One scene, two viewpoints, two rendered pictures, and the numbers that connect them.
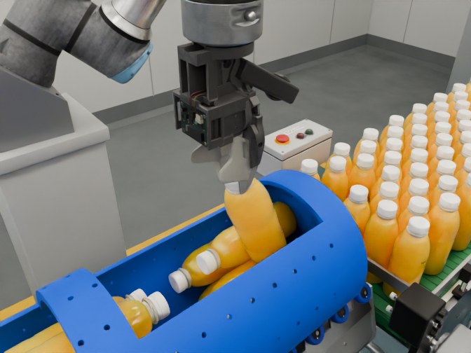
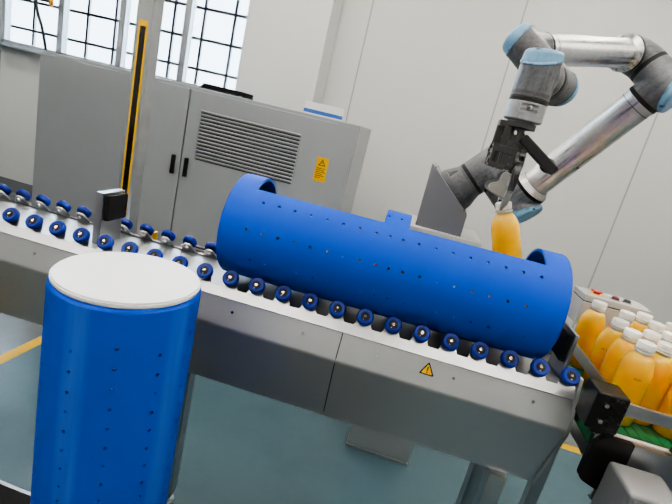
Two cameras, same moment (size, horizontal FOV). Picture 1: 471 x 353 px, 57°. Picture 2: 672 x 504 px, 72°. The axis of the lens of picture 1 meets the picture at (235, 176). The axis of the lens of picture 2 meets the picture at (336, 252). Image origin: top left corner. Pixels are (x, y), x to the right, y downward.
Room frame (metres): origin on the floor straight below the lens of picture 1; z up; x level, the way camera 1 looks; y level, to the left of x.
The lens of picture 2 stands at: (-0.58, -0.61, 1.41)
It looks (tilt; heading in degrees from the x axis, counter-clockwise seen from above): 15 degrees down; 47
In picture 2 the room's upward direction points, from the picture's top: 14 degrees clockwise
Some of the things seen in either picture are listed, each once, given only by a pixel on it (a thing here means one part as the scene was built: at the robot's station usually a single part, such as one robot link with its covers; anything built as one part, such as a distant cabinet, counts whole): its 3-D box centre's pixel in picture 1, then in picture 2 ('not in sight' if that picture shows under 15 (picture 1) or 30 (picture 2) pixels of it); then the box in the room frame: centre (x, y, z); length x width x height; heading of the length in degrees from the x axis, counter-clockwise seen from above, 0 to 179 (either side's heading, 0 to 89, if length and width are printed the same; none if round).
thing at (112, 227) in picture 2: not in sight; (111, 216); (-0.18, 0.82, 1.00); 0.10 x 0.04 x 0.15; 40
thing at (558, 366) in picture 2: not in sight; (560, 348); (0.68, -0.19, 0.99); 0.10 x 0.02 x 0.12; 40
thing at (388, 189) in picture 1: (389, 190); (651, 335); (0.79, -0.35, 1.09); 0.04 x 0.04 x 0.02
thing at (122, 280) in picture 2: not in sight; (129, 277); (-0.28, 0.29, 1.03); 0.28 x 0.28 x 0.01
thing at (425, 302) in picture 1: (413, 315); (600, 407); (0.56, -0.36, 0.95); 0.10 x 0.07 x 0.10; 40
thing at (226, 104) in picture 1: (218, 90); (509, 147); (0.49, 0.02, 1.46); 0.09 x 0.08 x 0.12; 130
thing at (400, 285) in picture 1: (345, 248); (587, 365); (0.74, -0.25, 0.96); 0.40 x 0.01 x 0.03; 40
